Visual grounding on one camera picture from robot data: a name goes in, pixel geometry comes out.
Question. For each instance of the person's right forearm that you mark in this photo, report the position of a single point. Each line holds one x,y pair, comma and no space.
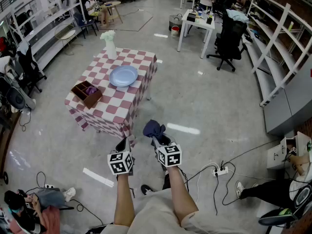
181,196

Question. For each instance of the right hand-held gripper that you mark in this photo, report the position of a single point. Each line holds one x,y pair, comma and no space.
170,156

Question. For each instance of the pink chair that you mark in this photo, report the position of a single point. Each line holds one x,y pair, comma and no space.
52,218

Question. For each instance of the white desk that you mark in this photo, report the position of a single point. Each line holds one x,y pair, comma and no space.
200,24

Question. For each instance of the wicker basket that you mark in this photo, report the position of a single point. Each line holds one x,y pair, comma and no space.
174,21

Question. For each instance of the person's left black shoe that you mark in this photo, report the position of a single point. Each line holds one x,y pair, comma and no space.
146,189

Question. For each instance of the purple cloth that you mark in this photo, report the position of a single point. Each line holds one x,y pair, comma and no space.
91,90

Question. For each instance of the dark blue cloth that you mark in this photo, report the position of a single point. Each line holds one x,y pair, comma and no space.
153,129

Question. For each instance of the black office chair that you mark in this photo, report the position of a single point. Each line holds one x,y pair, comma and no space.
28,64
231,35

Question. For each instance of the light blue cloth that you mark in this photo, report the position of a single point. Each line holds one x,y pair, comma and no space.
237,14

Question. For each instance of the pink white checkered tablecloth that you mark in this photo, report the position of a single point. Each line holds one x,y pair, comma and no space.
117,99

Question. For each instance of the white power strip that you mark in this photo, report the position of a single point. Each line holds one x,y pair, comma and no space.
220,172
49,186

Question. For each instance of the person's beige shirt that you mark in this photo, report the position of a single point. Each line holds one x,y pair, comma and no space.
156,216

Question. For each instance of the big blue plate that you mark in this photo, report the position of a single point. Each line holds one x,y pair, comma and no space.
123,76

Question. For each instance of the pale grey cloth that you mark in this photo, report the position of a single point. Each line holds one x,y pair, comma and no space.
23,48

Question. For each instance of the white vase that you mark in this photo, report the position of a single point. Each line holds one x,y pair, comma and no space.
111,50

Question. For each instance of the wooden compartment box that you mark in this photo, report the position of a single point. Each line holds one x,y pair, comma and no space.
92,100

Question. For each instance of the grey cabinet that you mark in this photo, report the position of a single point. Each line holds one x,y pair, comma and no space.
292,106

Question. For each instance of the person's left forearm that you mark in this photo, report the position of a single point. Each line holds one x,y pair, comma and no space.
124,199

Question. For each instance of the blue chair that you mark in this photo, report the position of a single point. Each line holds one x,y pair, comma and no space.
80,21

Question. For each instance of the person's black trousers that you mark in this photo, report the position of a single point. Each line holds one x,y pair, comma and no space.
166,181

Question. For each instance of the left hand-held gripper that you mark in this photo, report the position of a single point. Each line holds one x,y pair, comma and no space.
120,163

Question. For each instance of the red bucket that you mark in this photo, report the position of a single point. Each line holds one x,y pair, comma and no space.
175,31

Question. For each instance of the round wooden table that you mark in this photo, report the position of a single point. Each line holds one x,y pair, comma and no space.
111,4

